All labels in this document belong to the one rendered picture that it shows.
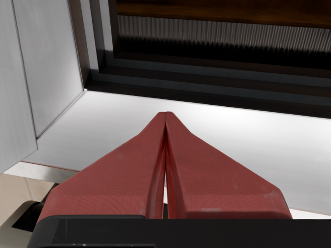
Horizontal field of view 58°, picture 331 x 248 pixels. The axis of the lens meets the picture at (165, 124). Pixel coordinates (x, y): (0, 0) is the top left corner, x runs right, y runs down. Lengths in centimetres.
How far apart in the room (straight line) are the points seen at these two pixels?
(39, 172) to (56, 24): 46
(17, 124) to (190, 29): 33
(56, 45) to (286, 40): 38
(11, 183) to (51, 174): 145
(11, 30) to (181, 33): 34
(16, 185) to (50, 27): 187
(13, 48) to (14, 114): 7
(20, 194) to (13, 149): 180
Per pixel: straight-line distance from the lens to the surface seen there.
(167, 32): 54
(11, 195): 219
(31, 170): 67
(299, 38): 53
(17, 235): 71
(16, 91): 28
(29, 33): 25
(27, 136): 30
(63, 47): 24
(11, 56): 26
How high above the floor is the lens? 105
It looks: 53 degrees down
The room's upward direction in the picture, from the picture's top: 157 degrees counter-clockwise
